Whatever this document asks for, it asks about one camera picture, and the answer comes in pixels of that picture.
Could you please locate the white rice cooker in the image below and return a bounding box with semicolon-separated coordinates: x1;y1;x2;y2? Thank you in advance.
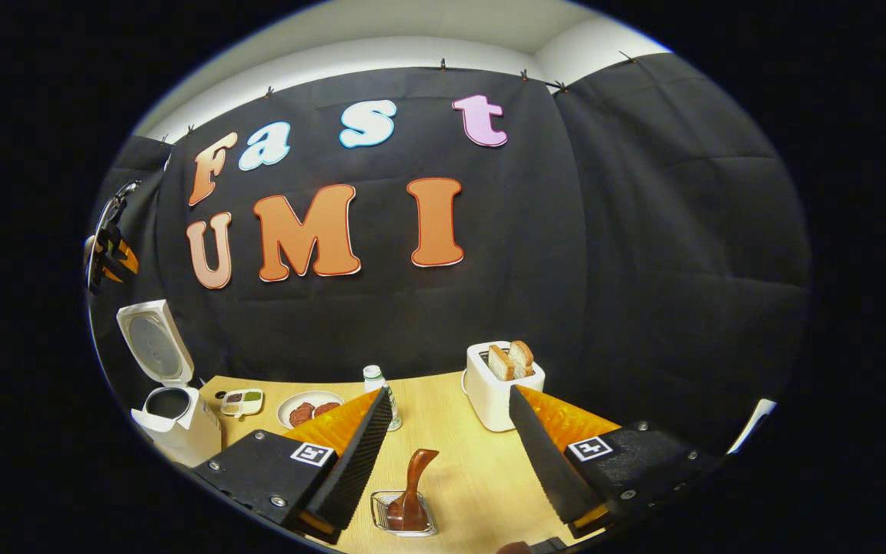
116;299;222;468

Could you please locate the brown wooden spoon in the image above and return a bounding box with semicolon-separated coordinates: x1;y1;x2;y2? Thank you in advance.
385;449;440;532

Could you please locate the metal wire chopstick holder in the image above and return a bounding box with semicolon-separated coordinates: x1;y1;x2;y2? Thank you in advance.
370;490;439;538

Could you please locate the toast bread slice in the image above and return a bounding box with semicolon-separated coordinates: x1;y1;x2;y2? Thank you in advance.
508;340;536;378
487;345;517;382

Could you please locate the white round plate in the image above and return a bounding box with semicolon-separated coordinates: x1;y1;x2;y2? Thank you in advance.
276;390;346;430

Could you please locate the white divided sauce dish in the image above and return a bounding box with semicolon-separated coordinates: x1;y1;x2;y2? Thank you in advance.
219;389;265;418

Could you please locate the white bottle with green label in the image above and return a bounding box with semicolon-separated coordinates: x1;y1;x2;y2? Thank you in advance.
363;365;403;432

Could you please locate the white toaster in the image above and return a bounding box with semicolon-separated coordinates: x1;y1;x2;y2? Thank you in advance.
463;341;547;432

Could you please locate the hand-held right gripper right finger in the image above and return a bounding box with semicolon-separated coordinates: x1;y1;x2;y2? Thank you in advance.
508;385;721;539

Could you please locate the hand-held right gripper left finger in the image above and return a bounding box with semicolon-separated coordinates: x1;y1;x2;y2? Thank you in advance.
192;386;395;545

